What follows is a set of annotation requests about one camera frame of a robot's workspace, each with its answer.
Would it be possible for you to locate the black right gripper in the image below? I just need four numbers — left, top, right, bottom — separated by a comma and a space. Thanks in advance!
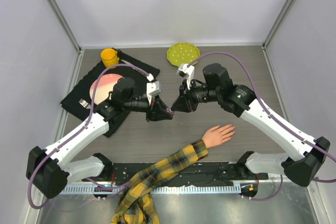
172, 79, 221, 113

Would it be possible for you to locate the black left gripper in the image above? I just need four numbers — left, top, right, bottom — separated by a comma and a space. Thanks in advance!
123, 94, 172, 122

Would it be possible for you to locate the purple nail polish bottle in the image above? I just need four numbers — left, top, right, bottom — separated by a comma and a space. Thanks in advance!
166, 108, 174, 116

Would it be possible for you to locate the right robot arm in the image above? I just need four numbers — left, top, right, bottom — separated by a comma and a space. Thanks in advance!
172, 63, 330, 187

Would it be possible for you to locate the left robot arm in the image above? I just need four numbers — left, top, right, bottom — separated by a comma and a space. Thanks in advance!
26, 78, 173, 199

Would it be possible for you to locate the mannequin hand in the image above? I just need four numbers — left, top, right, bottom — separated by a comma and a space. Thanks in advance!
202, 124, 235, 148

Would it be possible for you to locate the green polka dot dish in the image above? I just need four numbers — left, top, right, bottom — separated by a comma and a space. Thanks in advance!
166, 42, 200, 67

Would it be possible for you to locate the pink and cream plate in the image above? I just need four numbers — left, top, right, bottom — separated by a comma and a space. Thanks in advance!
94, 73, 123, 105

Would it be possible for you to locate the yellow ceramic mug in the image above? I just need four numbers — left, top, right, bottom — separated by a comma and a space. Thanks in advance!
100, 48, 119, 68

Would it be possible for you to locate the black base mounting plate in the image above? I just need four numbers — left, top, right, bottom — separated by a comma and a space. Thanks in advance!
94, 162, 269, 187

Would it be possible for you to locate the black cloth placemat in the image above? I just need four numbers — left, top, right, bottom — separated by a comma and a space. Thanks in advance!
60, 49, 160, 137

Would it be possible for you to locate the silver fork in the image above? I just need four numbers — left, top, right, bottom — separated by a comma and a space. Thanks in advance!
78, 99, 91, 109

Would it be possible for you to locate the yellow plaid shirt sleeve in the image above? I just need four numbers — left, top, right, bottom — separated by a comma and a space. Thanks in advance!
111, 140, 208, 223

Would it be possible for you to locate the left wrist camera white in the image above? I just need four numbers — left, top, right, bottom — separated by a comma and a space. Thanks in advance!
146, 80, 161, 104

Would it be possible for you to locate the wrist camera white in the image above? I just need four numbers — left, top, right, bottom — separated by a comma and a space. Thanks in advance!
176, 63, 195, 90
146, 80, 161, 104

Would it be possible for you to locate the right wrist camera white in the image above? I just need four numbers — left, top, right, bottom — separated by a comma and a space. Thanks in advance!
176, 63, 195, 90

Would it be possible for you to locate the table knife with dark handle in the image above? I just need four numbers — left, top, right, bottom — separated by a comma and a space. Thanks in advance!
119, 61, 148, 76

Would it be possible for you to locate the slotted cable duct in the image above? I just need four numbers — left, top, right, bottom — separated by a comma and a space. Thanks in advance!
60, 183, 241, 195

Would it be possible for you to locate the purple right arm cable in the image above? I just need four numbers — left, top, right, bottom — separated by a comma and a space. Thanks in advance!
187, 51, 336, 200

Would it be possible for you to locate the aluminium frame rail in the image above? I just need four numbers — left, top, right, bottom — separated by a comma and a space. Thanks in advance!
23, 48, 90, 223

